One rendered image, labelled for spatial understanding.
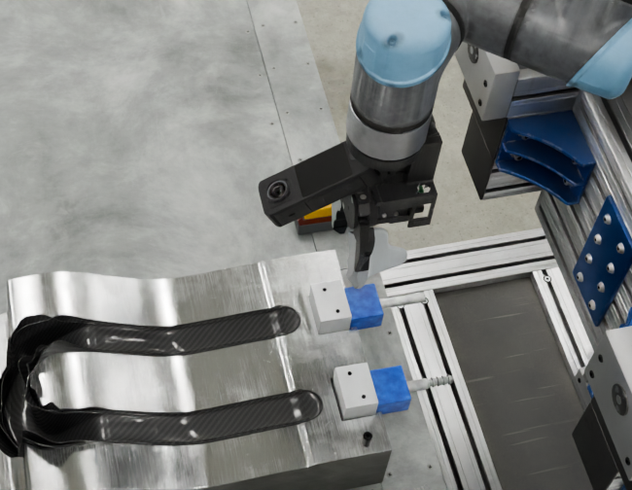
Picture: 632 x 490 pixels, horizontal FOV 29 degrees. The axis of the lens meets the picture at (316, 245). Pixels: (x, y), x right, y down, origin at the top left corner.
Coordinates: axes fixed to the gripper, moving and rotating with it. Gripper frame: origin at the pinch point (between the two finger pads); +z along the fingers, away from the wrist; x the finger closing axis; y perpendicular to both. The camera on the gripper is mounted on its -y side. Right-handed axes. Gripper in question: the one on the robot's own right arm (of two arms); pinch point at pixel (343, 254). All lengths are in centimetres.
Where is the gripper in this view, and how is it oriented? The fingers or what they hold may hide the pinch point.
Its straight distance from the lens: 128.6
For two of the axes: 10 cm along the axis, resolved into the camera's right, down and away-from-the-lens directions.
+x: -2.3, -8.2, 5.3
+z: -0.7, 5.5, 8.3
